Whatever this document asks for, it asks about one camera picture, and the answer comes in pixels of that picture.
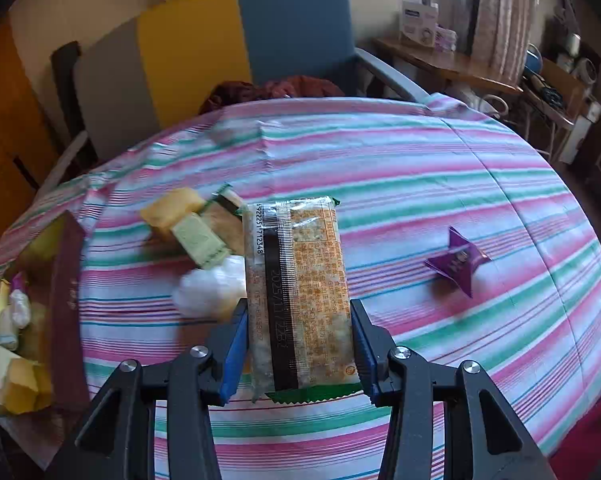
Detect white snack packet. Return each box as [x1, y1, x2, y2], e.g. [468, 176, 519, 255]
[173, 255, 248, 321]

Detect grey yellow blue sofa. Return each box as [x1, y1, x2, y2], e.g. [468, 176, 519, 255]
[40, 0, 431, 181]

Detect small pink box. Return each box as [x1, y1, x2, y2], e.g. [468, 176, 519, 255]
[434, 27, 458, 52]

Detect pale green snack packet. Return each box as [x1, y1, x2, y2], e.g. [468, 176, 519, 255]
[172, 212, 230, 268]

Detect patterned pink curtain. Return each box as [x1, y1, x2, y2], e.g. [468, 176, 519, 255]
[473, 0, 541, 83]

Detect white candy wrapper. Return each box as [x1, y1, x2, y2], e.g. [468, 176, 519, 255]
[8, 280, 34, 328]

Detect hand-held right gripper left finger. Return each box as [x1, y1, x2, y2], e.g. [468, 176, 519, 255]
[45, 298, 251, 480]

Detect striped pink green tablecloth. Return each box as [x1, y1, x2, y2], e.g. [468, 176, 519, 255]
[0, 92, 601, 480]

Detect golden tin box maroon sides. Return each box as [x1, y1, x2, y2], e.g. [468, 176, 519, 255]
[0, 210, 91, 416]

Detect dark red cloth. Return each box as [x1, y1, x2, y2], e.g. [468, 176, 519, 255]
[198, 75, 346, 116]

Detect purple candy packet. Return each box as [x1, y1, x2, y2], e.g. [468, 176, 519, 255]
[424, 226, 492, 298]

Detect yellow snack packet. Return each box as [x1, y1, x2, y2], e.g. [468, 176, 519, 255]
[0, 355, 54, 413]
[140, 187, 207, 241]

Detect white printed carton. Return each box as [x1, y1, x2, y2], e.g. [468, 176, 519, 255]
[400, 0, 440, 46]

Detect white rice cooker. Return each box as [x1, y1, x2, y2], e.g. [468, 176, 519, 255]
[573, 57, 601, 86]

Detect wooden wardrobe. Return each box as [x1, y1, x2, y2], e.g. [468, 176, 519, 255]
[0, 25, 56, 271]

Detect cracker packet green edges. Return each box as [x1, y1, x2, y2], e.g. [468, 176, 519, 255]
[200, 184, 250, 256]
[240, 195, 361, 405]

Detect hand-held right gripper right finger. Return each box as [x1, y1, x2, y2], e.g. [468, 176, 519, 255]
[348, 299, 558, 480]

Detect wooden desk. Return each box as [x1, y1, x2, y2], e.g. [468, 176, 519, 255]
[373, 35, 523, 96]

